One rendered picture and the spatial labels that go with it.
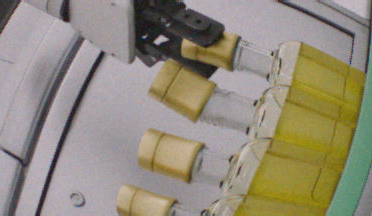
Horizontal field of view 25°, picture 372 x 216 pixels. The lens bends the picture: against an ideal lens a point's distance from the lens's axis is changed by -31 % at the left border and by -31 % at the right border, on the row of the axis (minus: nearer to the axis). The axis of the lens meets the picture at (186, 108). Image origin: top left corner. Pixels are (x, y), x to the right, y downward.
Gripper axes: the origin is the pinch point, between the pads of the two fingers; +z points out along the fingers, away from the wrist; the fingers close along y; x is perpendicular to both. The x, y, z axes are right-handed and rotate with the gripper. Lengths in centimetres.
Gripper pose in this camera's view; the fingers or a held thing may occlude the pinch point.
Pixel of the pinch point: (197, 41)
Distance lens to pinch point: 97.1
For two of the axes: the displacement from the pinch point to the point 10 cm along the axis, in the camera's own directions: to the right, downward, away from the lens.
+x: 5.9, -6.7, 4.6
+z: 8.1, 4.6, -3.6
